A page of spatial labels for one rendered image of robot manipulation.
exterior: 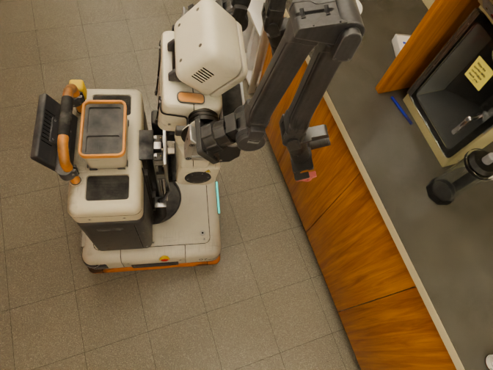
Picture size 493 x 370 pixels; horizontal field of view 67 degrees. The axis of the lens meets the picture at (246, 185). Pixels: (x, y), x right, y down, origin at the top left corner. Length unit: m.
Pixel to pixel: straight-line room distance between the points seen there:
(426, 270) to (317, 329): 0.95
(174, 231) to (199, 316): 0.48
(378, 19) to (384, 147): 0.69
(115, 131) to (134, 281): 0.97
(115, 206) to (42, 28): 1.98
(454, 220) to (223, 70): 0.97
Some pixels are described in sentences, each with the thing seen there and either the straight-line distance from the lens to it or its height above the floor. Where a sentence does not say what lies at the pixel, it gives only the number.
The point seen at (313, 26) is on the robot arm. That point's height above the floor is 1.61.
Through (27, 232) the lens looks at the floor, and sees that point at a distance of 2.35.
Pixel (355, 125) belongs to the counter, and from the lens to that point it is 1.51.
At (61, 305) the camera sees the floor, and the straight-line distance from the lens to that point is 2.19.
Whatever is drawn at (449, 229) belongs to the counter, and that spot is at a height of 0.94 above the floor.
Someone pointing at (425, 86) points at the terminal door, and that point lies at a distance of 1.57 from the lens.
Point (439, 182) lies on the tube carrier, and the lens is 1.45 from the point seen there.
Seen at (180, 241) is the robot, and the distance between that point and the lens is 1.87.
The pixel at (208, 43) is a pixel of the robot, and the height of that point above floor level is 1.39.
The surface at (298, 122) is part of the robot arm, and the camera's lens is 0.98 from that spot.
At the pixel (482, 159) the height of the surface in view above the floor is 1.18.
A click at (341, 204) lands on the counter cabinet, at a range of 1.71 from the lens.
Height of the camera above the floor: 2.08
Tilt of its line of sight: 64 degrees down
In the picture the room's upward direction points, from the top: 18 degrees clockwise
